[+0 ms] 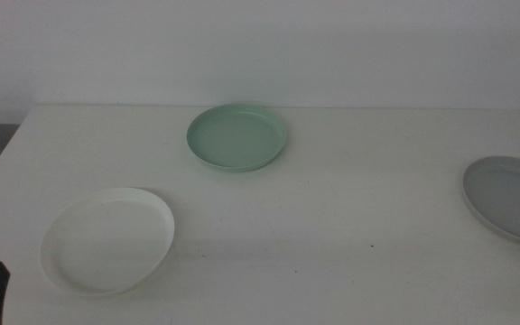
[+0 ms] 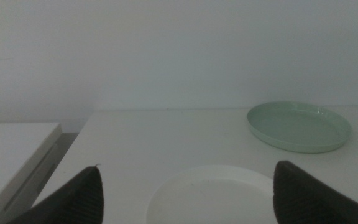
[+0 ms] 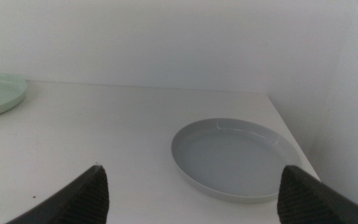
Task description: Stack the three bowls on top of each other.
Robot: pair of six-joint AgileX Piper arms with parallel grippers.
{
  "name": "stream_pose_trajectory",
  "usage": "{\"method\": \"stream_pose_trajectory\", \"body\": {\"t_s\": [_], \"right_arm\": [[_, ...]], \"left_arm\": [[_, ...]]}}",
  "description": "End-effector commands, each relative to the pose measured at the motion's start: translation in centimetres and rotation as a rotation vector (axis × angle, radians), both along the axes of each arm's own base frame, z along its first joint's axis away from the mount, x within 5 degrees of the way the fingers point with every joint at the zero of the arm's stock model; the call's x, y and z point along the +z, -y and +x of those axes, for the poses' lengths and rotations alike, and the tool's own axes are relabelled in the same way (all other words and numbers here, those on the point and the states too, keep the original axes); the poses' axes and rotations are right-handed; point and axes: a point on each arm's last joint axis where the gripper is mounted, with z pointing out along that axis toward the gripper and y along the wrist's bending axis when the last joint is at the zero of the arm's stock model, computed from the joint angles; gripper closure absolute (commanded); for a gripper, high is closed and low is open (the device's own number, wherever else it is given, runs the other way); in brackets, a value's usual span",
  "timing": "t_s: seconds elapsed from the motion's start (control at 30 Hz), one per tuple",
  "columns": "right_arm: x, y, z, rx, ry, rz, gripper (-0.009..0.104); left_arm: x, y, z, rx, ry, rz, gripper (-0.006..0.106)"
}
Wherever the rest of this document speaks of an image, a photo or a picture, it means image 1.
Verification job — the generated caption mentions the green shallow bowl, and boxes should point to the green shallow bowl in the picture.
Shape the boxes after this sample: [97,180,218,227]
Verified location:
[186,103,288,173]

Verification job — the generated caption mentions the grey shallow bowl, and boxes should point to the grey shallow bowl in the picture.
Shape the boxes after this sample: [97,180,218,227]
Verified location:
[461,155,520,247]

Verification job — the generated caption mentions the white shallow bowl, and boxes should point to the white shallow bowl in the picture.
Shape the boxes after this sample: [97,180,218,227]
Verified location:
[39,187,176,298]

